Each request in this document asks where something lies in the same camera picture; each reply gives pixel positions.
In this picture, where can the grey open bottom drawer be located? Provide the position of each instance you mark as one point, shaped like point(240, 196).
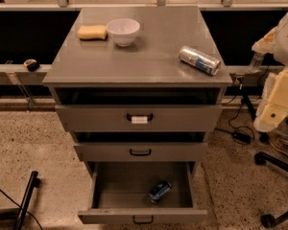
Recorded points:
point(120, 194)

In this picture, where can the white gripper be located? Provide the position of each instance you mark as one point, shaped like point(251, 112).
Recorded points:
point(287, 45)

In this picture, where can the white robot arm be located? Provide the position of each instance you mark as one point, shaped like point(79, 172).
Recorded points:
point(281, 42)

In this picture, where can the black power adapter with cable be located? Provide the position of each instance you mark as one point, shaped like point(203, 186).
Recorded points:
point(243, 135)

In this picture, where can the black office chair base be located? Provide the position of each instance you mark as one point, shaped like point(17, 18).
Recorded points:
point(261, 158)

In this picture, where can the yellow sponge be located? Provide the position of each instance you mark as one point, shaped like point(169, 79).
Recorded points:
point(92, 32)

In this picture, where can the grey middle drawer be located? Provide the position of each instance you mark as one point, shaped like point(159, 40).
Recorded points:
point(140, 152)

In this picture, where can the clear plastic water bottle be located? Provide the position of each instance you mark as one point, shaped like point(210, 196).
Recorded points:
point(256, 62)

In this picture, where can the grey drawer cabinet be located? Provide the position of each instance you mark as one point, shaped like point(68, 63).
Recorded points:
point(148, 72)

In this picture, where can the blue pepsi can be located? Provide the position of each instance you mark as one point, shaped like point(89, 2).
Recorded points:
point(159, 191)

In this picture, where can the person in beige trousers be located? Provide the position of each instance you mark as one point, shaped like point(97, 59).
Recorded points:
point(279, 138)

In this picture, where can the grey top drawer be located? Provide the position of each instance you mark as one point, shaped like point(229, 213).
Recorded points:
point(135, 117)

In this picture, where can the black stand leg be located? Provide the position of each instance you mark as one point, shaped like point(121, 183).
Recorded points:
point(23, 209)

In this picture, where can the silver blue energy drink can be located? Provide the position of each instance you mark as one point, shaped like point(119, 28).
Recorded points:
point(200, 60)

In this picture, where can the black yellow tape measure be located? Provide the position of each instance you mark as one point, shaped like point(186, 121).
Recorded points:
point(31, 64)

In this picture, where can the white bowl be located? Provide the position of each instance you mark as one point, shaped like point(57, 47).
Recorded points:
point(123, 31)

